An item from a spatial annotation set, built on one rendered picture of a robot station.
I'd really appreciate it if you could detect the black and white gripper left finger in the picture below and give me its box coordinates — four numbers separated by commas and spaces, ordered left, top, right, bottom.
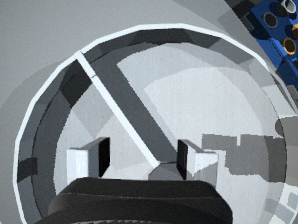
67, 137, 110, 185

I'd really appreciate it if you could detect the bronze bushing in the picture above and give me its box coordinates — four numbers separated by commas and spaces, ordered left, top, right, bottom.
292, 23, 298, 39
279, 38, 296, 55

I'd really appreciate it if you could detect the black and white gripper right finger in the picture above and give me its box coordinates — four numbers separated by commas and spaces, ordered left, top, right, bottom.
177, 139, 219, 190

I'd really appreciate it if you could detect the blue square crate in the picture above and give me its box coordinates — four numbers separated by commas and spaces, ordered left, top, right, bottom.
239, 0, 298, 99

